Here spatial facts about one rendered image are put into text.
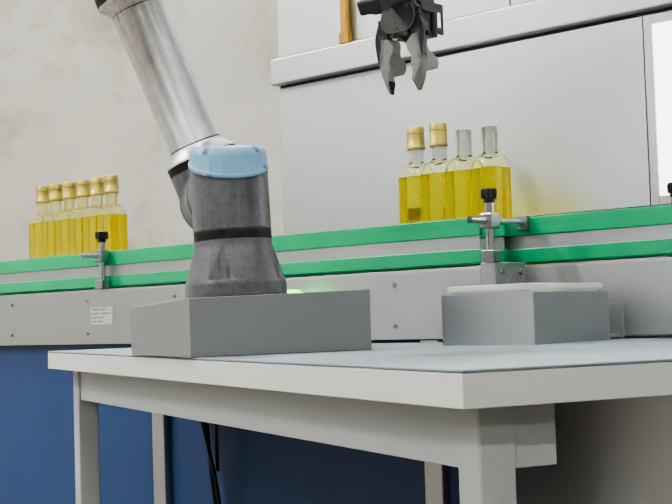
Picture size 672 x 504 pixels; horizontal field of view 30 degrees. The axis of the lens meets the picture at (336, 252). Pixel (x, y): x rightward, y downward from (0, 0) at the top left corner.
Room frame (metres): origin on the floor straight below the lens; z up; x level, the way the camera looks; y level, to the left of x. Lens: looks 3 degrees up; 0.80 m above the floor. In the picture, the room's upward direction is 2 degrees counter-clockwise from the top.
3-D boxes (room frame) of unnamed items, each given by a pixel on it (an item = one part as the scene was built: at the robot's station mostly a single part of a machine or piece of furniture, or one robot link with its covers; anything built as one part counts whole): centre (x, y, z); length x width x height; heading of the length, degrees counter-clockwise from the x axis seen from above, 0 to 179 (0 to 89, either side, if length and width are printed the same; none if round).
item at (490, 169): (2.30, -0.29, 0.99); 0.06 x 0.06 x 0.21; 48
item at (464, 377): (2.15, -0.44, 0.73); 1.58 x 1.52 x 0.04; 26
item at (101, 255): (2.81, 0.54, 0.94); 0.07 x 0.04 x 0.13; 138
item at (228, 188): (1.87, 0.16, 1.00); 0.13 x 0.12 x 0.14; 12
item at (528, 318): (2.01, -0.32, 0.79); 0.27 x 0.17 x 0.08; 138
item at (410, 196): (2.42, -0.16, 0.99); 0.06 x 0.06 x 0.21; 49
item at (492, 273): (2.16, -0.29, 0.85); 0.09 x 0.04 x 0.07; 138
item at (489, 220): (2.14, -0.28, 0.95); 0.17 x 0.03 x 0.12; 138
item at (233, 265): (1.86, 0.15, 0.88); 0.15 x 0.15 x 0.10
